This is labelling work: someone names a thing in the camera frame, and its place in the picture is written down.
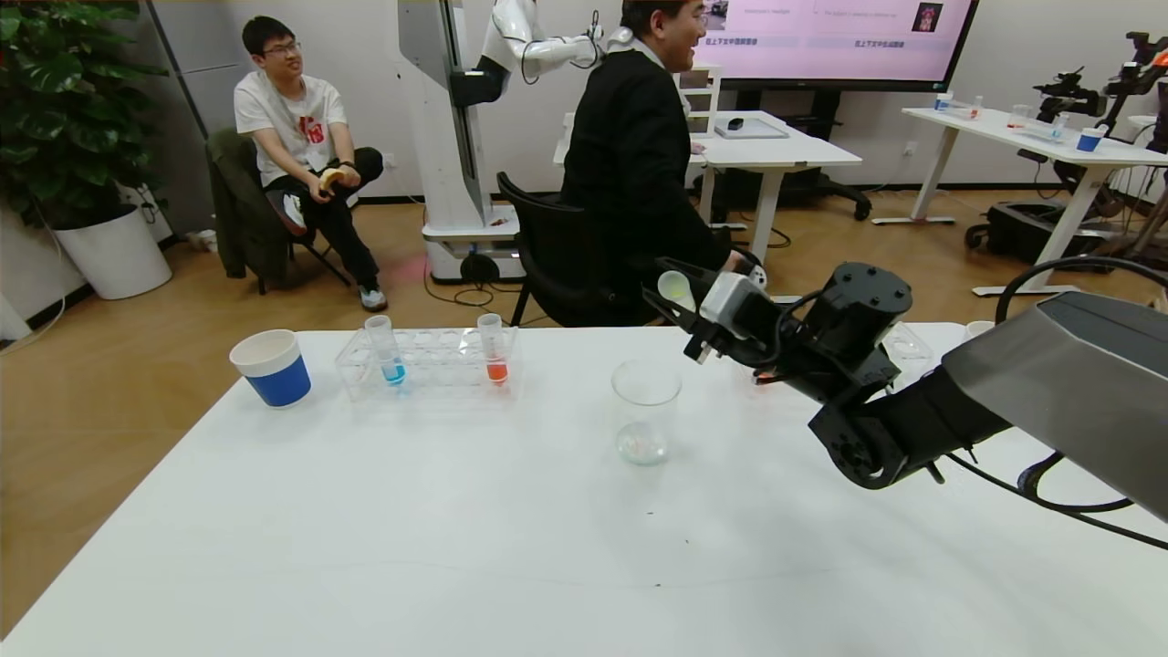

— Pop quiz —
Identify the clear test tube rack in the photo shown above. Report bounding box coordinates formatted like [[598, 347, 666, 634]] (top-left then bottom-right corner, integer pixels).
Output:
[[334, 326, 519, 402], [878, 321, 934, 368]]

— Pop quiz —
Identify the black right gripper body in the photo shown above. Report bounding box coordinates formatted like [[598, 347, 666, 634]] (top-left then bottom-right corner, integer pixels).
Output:
[[683, 317, 788, 374]]

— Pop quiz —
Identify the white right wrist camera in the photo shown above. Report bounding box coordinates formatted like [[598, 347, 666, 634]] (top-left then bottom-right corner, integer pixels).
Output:
[[684, 271, 769, 364]]

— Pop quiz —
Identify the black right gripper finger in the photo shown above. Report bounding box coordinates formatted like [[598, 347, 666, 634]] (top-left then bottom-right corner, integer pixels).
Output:
[[653, 255, 721, 304], [641, 286, 710, 338]]

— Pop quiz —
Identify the green potted plant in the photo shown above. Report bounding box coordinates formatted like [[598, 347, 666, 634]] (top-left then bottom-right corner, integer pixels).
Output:
[[0, 0, 171, 233]]

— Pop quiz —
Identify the yellow pigment test tube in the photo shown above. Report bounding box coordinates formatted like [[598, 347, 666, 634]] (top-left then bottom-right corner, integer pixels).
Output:
[[657, 270, 699, 313]]

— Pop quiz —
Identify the grey tablet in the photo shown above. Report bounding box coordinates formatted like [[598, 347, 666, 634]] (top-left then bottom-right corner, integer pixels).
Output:
[[714, 119, 789, 141]]

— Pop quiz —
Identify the white drawer organizer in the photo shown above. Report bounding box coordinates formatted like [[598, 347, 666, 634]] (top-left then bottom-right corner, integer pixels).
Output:
[[677, 66, 722, 138]]

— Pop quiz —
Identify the glass beaker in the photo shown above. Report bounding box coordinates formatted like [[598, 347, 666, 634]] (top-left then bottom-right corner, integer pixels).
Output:
[[610, 359, 683, 466]]

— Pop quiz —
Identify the white standing desk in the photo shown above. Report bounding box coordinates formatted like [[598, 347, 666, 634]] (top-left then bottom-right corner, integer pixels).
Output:
[[552, 109, 862, 307], [871, 106, 1168, 298]]

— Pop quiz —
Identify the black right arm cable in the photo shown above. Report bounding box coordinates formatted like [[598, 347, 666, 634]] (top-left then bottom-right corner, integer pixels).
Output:
[[944, 255, 1168, 553]]

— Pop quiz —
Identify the black office chair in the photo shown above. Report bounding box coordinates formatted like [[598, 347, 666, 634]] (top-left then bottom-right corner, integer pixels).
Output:
[[495, 172, 658, 328]]

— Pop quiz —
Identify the black screen stand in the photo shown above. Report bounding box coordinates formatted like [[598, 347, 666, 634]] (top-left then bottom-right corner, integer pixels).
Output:
[[707, 89, 872, 223]]

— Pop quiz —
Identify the dark green jacket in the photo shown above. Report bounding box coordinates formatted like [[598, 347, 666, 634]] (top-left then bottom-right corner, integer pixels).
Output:
[[206, 128, 295, 284]]

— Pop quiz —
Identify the blue pigment test tube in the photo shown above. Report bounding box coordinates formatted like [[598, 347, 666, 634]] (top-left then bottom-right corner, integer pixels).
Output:
[[364, 315, 407, 386]]

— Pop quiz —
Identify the person in black sweater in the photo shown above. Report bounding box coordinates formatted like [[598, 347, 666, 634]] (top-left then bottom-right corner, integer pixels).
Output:
[[558, 0, 769, 328]]

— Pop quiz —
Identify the white plant pot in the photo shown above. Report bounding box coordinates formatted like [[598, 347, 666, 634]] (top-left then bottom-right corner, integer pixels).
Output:
[[53, 205, 172, 300]]

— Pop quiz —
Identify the black mobile robot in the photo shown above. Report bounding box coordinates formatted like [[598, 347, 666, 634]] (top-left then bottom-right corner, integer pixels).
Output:
[[964, 32, 1168, 275]]

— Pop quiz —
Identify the tall grey cabinet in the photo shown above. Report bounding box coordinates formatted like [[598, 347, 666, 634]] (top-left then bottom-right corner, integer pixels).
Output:
[[144, 0, 255, 238]]

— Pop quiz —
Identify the large display screen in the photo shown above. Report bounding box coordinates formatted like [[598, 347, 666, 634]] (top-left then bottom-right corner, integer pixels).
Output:
[[693, 0, 979, 92]]

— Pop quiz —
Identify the tall white robot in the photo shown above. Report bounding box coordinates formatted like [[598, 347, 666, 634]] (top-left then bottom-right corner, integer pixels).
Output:
[[398, 0, 640, 284]]

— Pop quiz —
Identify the man in white t-shirt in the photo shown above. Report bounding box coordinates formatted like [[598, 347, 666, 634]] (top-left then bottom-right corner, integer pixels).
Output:
[[233, 16, 389, 313]]

